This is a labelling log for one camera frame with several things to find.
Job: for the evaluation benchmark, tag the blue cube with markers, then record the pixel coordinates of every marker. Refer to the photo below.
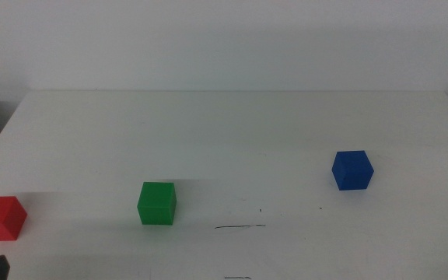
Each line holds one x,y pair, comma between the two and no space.
352,171

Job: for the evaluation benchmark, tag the green cube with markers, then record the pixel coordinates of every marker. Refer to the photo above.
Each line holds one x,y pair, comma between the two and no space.
156,204

